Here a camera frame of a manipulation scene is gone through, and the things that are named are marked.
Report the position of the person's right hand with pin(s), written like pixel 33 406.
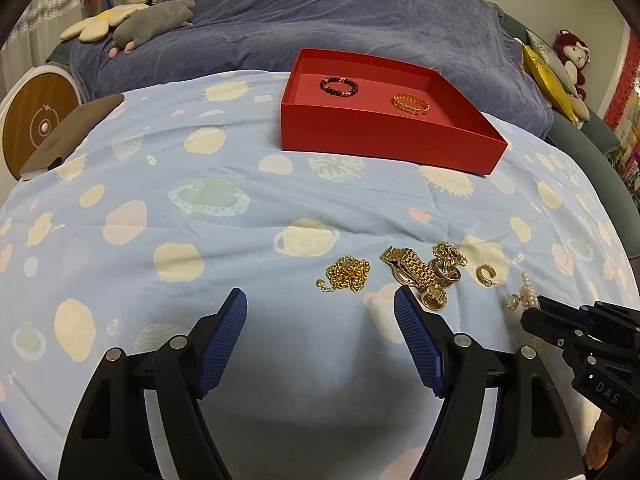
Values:
pixel 600 440

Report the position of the round white wooden-faced appliance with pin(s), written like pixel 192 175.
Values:
pixel 35 115

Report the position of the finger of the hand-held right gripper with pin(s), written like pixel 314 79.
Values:
pixel 542 324
pixel 555 306

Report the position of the green sofa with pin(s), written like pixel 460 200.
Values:
pixel 595 140

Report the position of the flower shaped cushion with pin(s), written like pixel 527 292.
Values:
pixel 97 22

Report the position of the red monkey plush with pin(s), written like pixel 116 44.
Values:
pixel 572 57

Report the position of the white curtain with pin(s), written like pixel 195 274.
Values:
pixel 55 5

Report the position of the grey plush toy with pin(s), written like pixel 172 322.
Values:
pixel 150 22

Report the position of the gold hoop earring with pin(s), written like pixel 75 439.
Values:
pixel 486 275

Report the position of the brown pad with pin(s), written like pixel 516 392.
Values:
pixel 70 132

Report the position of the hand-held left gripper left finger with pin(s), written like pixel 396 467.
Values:
pixel 225 345

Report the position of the red patterned wall hanging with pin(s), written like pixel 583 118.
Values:
pixel 632 80

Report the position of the grey cushion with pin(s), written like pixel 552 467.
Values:
pixel 547 50

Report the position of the red cardboard box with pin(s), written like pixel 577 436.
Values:
pixel 390 130

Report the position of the blue-grey blanket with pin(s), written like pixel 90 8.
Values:
pixel 350 10

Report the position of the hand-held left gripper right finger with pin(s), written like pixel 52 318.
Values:
pixel 420 345

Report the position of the gold wrist watch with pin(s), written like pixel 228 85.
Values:
pixel 412 265

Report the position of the yellow cushion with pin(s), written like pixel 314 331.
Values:
pixel 547 82

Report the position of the light blue printed sheet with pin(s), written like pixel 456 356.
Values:
pixel 200 270

